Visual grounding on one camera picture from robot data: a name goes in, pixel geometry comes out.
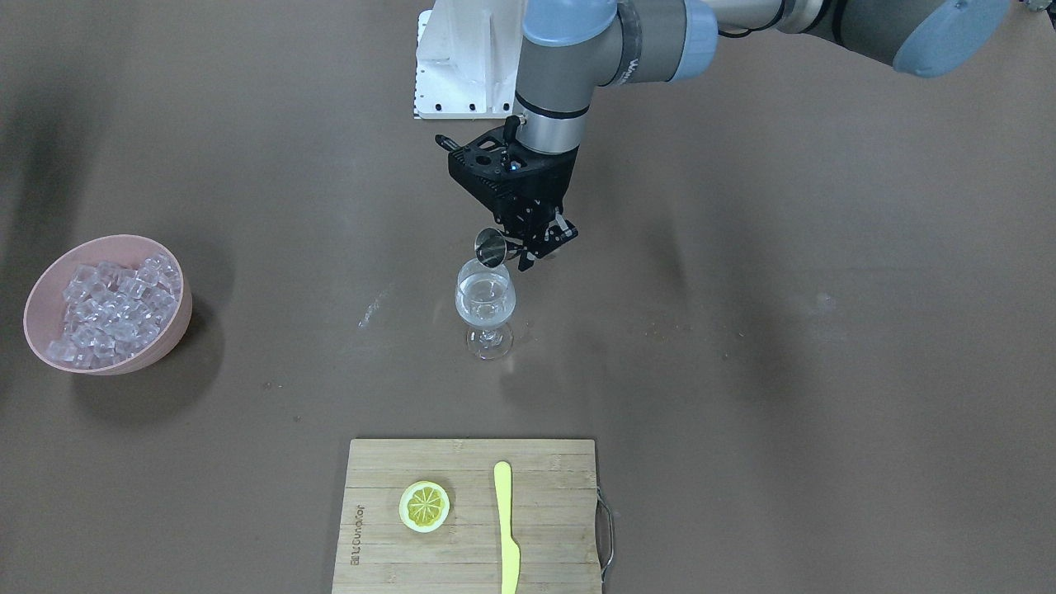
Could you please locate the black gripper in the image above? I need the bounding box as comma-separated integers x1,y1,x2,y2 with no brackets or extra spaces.
495,157,578,271

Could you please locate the steel jigger measuring cup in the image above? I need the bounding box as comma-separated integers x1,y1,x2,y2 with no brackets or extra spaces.
473,227,523,268

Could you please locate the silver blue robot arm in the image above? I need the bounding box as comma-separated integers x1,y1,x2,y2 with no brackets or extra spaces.
475,1,1010,271

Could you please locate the clear wine glass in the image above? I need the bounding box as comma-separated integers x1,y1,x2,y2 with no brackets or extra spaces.
454,258,516,361

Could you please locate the pink bowl of ice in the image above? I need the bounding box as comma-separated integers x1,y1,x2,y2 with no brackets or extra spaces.
22,234,193,376

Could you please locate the bamboo cutting board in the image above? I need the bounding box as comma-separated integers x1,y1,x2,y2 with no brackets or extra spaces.
331,437,611,593

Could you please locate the yellow lemon slice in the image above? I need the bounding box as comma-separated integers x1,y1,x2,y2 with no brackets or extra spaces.
398,480,451,534

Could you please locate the yellow plastic knife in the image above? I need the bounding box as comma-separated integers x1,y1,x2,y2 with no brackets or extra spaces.
493,461,521,594

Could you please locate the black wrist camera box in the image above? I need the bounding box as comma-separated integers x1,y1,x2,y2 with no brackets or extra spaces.
434,115,547,208

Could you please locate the white pedestal column base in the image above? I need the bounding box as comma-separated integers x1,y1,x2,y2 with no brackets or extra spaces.
412,1,526,120

